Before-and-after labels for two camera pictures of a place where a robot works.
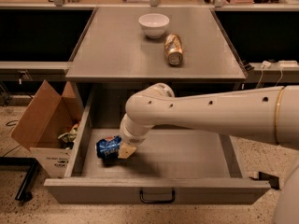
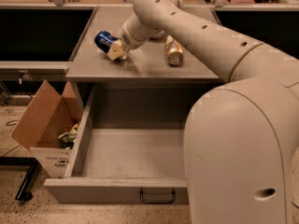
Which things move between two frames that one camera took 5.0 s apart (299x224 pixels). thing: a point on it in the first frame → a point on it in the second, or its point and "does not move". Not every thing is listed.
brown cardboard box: x=47 y=118 does not move
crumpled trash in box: x=67 y=138 does not move
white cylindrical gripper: x=135 y=138 → x=124 y=41
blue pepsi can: x=108 y=147 → x=103 y=40
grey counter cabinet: x=147 y=45 does not move
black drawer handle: x=158 y=202 does not move
